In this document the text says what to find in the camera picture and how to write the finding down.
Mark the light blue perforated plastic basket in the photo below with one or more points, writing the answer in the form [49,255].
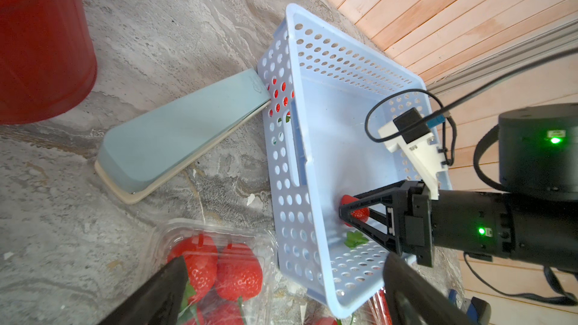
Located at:
[326,90]

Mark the red metal pencil bucket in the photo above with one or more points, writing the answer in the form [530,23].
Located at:
[48,62]

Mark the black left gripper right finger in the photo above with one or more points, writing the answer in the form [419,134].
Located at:
[412,300]

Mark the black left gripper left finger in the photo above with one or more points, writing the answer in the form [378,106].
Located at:
[158,301]

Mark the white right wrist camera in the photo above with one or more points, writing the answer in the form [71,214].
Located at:
[421,158]

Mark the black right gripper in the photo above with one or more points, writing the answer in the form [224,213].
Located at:
[505,225]

